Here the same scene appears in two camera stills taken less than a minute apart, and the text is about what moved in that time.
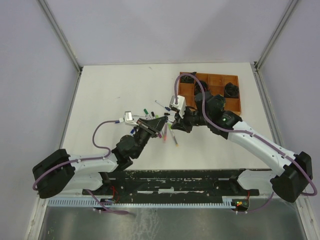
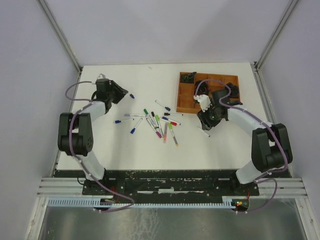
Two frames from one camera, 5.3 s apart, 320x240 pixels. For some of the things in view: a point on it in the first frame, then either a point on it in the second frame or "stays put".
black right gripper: (181, 124) → (203, 116)
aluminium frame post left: (57, 28) stays put
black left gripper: (153, 126) → (121, 91)
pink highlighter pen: (165, 134) stays put
